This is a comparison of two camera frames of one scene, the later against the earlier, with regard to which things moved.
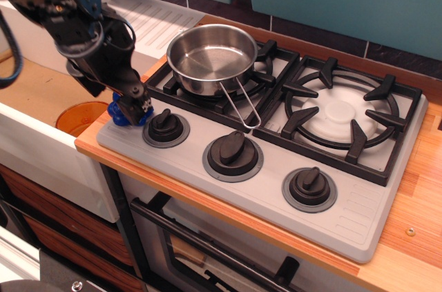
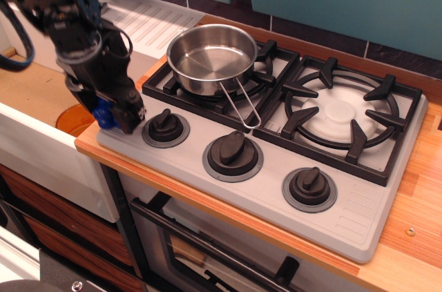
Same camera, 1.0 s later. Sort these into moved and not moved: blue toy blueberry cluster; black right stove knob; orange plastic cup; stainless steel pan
Moved: blue toy blueberry cluster
Not moved: orange plastic cup; stainless steel pan; black right stove knob
